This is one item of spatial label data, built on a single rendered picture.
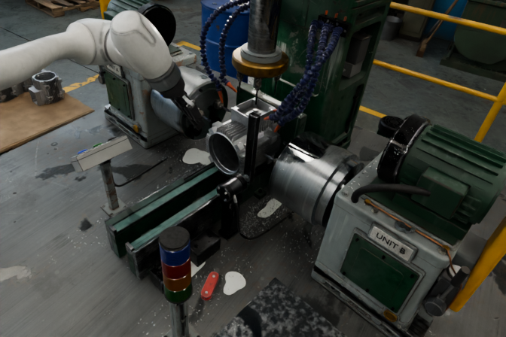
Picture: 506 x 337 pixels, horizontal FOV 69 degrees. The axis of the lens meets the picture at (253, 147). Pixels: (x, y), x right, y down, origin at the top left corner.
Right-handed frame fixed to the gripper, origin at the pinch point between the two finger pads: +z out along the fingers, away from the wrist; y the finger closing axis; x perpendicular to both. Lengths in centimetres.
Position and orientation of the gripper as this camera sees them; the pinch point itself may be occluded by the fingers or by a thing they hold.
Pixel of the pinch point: (196, 120)
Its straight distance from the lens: 118.0
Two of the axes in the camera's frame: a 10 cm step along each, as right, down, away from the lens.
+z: 2.7, 4.8, 8.3
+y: -7.4, -4.6, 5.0
